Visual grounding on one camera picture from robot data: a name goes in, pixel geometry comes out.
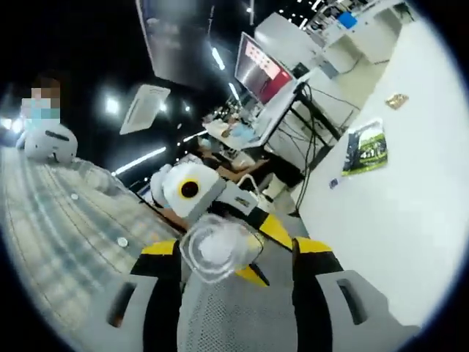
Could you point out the open laptop red screen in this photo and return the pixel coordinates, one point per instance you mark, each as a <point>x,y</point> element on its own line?
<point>256,69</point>

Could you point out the green black sachet packet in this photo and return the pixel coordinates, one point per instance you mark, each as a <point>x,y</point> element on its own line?
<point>366,150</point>

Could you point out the blue storage bin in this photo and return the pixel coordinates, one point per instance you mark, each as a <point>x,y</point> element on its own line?
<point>347,21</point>

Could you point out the dark hanging ceiling panel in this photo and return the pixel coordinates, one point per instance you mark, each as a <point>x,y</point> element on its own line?
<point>176,44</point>

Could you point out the black laptop stand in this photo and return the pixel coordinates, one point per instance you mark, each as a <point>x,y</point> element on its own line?
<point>318,116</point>

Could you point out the long white counter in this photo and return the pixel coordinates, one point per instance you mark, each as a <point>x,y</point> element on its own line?
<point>362,47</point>

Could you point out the ceiling air conditioner unit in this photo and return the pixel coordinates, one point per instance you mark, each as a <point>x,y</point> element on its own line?
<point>144,110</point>

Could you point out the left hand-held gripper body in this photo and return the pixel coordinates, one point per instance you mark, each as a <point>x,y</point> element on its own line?
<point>172,190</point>

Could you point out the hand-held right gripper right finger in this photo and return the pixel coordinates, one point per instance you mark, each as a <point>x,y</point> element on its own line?
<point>315,315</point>

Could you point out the grey mesh office chair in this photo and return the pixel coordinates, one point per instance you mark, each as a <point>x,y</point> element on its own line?
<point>234,315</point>

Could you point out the person's plaid shirt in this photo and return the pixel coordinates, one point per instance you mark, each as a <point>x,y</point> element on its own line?
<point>73,220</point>

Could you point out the gold foil packet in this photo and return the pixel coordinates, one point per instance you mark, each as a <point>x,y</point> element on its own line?
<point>396,101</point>

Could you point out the white worn device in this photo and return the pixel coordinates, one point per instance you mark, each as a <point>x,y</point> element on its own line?
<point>55,144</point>

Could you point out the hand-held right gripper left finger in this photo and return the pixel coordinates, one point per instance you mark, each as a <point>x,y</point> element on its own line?
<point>161,311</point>

